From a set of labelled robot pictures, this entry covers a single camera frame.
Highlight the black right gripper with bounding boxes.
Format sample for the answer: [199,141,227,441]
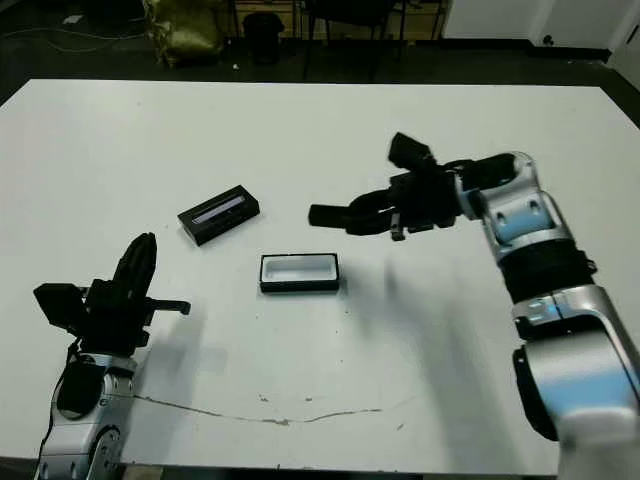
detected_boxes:
[344,166,465,242]

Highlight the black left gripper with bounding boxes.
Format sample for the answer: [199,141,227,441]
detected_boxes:
[74,232,194,357]

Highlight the black slim camera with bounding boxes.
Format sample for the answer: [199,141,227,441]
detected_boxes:
[308,203,354,230]

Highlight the black box lid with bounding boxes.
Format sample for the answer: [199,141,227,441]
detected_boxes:
[177,184,264,247]

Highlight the black box base white inlay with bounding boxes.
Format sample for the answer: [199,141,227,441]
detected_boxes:
[258,253,341,296]

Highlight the black trash bin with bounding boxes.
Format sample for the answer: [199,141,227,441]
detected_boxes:
[243,13,282,66]

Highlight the yellow-green plastic bag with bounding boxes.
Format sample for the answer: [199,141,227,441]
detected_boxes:
[142,0,225,69]

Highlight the white door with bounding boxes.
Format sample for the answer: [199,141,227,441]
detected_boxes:
[607,0,640,96]

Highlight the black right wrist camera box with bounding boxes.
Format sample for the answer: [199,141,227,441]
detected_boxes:
[388,132,434,171]

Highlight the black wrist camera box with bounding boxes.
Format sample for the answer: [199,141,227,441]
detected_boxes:
[33,282,94,331]
[388,132,434,171]

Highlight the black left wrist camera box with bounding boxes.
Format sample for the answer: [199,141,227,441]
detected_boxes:
[33,282,94,331]

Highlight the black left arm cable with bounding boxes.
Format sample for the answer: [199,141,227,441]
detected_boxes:
[39,339,86,451]

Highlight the white floor cable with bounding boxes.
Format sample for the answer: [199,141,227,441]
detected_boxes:
[0,19,146,54]

